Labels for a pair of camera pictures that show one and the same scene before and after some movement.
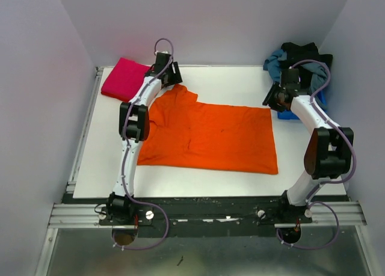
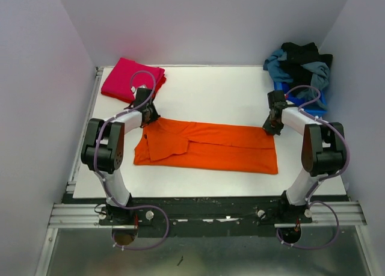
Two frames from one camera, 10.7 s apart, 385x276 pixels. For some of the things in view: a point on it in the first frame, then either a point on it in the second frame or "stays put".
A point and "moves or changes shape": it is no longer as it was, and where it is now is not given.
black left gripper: x=175 y=77 → x=154 y=115
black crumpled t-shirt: x=297 y=53 stays put
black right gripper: x=269 y=98 → x=271 y=130
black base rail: x=200 y=217 stays put
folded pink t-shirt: x=125 y=78 stays put
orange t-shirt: x=183 y=131 moves or changes shape
